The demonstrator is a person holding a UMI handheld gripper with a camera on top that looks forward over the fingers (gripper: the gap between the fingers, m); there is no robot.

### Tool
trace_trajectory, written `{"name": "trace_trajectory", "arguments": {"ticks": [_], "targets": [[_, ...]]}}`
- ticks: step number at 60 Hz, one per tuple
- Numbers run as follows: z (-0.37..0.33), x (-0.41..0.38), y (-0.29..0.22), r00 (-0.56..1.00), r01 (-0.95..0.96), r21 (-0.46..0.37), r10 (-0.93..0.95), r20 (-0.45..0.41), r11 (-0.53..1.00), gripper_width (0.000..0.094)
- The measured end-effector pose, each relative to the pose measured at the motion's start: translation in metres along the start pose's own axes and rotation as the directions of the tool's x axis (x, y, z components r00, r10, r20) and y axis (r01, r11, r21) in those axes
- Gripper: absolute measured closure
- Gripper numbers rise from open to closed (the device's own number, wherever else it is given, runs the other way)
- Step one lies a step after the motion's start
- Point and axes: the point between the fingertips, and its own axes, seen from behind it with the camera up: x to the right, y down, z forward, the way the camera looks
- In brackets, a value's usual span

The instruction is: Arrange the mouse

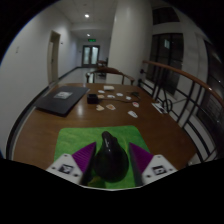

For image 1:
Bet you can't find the wooden handrail black railing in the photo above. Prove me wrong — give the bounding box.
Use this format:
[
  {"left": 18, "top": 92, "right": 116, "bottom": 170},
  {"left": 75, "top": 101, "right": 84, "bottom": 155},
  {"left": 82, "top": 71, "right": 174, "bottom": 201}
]
[{"left": 138, "top": 59, "right": 224, "bottom": 164}]

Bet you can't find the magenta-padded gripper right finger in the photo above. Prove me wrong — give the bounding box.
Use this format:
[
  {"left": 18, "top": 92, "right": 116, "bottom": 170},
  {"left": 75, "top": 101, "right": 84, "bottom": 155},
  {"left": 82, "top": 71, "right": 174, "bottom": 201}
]
[{"left": 128, "top": 142, "right": 179, "bottom": 188}]

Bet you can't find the dark wooden hallway chair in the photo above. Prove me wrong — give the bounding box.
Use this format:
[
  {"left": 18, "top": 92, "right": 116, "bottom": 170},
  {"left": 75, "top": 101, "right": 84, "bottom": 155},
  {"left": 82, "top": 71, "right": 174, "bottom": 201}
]
[{"left": 97, "top": 59, "right": 109, "bottom": 69}]

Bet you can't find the dark tall window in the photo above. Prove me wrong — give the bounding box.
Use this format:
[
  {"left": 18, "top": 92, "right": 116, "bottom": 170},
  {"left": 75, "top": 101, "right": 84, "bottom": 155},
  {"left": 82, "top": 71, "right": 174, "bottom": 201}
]
[{"left": 146, "top": 33, "right": 184, "bottom": 95}]

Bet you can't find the dark transom window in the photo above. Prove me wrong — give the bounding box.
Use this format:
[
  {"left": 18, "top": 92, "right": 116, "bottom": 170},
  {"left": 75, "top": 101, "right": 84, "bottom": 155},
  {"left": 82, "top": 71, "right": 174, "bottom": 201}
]
[{"left": 152, "top": 7, "right": 180, "bottom": 26}]

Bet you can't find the glass double door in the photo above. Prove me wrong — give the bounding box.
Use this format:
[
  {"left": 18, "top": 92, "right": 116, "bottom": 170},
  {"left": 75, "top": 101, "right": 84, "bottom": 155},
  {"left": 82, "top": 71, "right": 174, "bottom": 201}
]
[{"left": 81, "top": 44, "right": 101, "bottom": 67}]

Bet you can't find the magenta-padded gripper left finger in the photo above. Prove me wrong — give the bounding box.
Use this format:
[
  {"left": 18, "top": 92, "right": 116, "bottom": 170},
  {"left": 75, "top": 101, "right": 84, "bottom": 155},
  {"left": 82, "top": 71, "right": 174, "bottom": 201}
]
[{"left": 45, "top": 141, "right": 98, "bottom": 187}]

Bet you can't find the dark wide window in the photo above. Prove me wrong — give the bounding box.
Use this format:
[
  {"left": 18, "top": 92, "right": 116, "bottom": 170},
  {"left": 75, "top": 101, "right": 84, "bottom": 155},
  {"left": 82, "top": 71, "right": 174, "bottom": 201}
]
[{"left": 196, "top": 39, "right": 224, "bottom": 134}]

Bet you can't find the black computer mouse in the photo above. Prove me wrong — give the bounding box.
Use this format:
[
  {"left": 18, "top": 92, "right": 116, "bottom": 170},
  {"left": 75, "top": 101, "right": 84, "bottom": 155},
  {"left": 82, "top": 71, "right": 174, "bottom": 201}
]
[{"left": 93, "top": 130, "right": 130, "bottom": 183}]

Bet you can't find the wooden armchair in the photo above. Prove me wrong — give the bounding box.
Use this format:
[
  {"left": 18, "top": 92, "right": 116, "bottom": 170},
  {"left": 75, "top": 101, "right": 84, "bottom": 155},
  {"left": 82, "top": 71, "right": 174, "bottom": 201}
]
[{"left": 85, "top": 66, "right": 136, "bottom": 86}]

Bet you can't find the thin black cable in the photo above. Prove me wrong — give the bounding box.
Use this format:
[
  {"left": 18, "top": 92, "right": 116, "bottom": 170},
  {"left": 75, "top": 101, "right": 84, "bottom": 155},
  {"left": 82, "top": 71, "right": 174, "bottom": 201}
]
[{"left": 113, "top": 91, "right": 141, "bottom": 104}]

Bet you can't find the green mouse pad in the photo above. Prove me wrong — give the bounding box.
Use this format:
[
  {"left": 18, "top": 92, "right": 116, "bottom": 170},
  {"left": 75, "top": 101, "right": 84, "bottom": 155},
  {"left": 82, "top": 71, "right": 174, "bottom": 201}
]
[{"left": 53, "top": 125, "right": 150, "bottom": 190}]

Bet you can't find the small black box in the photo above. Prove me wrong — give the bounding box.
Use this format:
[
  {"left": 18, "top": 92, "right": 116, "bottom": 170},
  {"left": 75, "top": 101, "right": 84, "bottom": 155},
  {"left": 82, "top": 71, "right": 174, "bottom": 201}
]
[{"left": 87, "top": 93, "right": 99, "bottom": 105}]

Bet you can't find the black laptop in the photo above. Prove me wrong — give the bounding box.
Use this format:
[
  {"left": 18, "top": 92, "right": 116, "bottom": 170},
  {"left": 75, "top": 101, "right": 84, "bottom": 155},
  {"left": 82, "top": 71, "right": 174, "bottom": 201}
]
[{"left": 34, "top": 85, "right": 91, "bottom": 118}]

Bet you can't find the side doorway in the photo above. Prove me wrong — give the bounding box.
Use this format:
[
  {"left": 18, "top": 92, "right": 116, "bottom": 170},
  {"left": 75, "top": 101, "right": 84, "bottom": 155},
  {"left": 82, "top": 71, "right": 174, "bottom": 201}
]
[{"left": 47, "top": 30, "right": 62, "bottom": 86}]

